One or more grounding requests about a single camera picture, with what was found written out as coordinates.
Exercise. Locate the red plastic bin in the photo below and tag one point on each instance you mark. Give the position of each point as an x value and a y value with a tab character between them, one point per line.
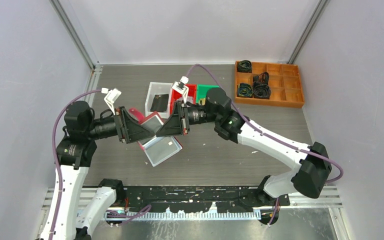
175	96

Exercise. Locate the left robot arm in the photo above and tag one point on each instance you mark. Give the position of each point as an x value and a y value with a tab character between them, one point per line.
73	159

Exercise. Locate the green plastic bin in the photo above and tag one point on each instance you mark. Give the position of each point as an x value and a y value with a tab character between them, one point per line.
201	92

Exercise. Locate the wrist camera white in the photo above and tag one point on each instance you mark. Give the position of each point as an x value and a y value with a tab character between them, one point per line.
181	88
111	95

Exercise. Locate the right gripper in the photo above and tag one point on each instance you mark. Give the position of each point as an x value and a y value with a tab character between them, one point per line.
172	126

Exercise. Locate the black credit card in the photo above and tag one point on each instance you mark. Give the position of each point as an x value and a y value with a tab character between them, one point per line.
160	103

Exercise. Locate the orange compartment tray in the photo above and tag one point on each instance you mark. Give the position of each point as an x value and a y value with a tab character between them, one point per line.
284	81

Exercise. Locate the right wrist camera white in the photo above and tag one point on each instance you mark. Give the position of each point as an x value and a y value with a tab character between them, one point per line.
181	88

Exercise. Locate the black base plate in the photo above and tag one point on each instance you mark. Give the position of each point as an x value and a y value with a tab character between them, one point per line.
192	199

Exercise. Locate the red leather card holder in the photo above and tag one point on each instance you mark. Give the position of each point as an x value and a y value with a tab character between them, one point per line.
157	149

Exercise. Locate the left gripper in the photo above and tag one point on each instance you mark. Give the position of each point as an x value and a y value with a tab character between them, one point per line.
129	129

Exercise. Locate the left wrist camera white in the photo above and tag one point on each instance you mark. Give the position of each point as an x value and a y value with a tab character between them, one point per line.
111	95

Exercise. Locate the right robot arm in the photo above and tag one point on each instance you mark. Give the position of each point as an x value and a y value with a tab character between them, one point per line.
309	168

